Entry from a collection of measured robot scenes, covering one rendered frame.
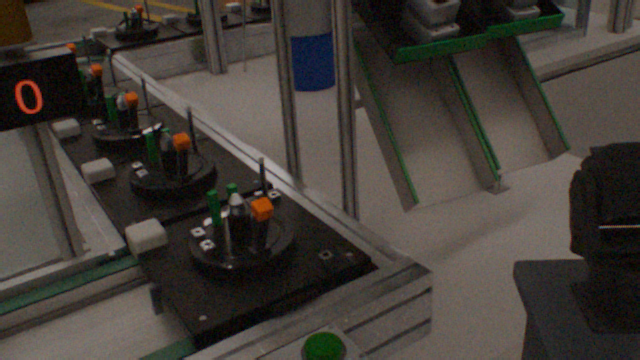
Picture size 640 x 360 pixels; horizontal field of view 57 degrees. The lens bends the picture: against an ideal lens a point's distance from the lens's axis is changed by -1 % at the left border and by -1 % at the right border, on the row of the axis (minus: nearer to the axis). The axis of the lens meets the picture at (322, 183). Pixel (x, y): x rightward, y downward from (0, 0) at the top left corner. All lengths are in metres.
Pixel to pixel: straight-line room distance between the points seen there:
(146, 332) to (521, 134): 0.61
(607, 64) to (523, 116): 1.21
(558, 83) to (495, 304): 1.21
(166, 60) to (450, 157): 1.24
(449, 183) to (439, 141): 0.06
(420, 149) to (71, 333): 0.52
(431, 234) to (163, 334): 0.47
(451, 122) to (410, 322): 0.30
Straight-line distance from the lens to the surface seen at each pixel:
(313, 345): 0.63
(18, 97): 0.74
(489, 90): 0.97
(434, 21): 0.76
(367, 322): 0.72
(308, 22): 1.62
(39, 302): 0.85
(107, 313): 0.83
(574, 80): 2.04
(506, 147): 0.94
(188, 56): 1.96
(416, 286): 0.74
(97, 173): 1.05
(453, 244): 0.98
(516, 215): 1.07
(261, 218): 0.68
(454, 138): 0.88
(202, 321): 0.69
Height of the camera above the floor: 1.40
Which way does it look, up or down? 28 degrees down
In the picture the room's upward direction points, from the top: 4 degrees counter-clockwise
